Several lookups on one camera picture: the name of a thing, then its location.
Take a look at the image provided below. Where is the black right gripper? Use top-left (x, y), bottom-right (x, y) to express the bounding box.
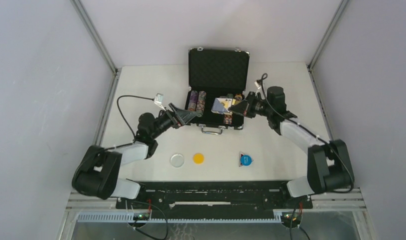
top-left (230, 91), bottom-right (273, 119)

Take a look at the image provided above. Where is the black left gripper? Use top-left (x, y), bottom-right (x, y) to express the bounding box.
top-left (150, 103), bottom-right (197, 140)

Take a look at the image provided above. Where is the yellow blue chip stack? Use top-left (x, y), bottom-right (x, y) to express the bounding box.
top-left (234, 94), bottom-right (243, 104)

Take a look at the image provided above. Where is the playing card deck box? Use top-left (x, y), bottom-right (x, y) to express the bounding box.
top-left (211, 97), bottom-right (236, 116)

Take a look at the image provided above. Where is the black poker set case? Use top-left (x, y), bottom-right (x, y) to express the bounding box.
top-left (185, 47), bottom-right (250, 131)

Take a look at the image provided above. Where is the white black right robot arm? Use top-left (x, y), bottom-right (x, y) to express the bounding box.
top-left (187, 86), bottom-right (355, 208)

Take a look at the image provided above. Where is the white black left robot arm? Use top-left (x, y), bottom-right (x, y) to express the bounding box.
top-left (71, 103), bottom-right (198, 209)

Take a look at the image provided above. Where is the orange blue chip stack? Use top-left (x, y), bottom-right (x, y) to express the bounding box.
top-left (223, 115), bottom-right (233, 125)

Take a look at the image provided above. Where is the purple orange chip stack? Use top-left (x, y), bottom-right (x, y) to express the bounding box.
top-left (187, 90), bottom-right (199, 112)

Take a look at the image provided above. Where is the yellow round button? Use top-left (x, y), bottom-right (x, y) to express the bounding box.
top-left (192, 153), bottom-right (205, 165)

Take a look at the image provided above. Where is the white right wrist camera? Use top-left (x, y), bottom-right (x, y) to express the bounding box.
top-left (254, 79), bottom-right (262, 90)

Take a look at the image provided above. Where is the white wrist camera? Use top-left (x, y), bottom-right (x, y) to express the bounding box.
top-left (153, 93), bottom-right (166, 111)
top-left (254, 79), bottom-right (262, 90)

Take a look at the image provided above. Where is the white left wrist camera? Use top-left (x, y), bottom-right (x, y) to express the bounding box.
top-left (153, 93), bottom-right (166, 111)

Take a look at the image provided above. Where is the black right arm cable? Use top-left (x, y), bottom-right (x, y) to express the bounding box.
top-left (257, 72), bottom-right (355, 194)

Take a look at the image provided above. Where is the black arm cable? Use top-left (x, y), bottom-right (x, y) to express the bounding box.
top-left (257, 72), bottom-right (355, 194)
top-left (116, 95), bottom-right (156, 140)

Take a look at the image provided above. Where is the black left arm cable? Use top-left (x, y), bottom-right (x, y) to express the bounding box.
top-left (116, 95), bottom-right (156, 140)

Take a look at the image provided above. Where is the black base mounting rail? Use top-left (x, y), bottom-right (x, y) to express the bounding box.
top-left (115, 180), bottom-right (313, 220)

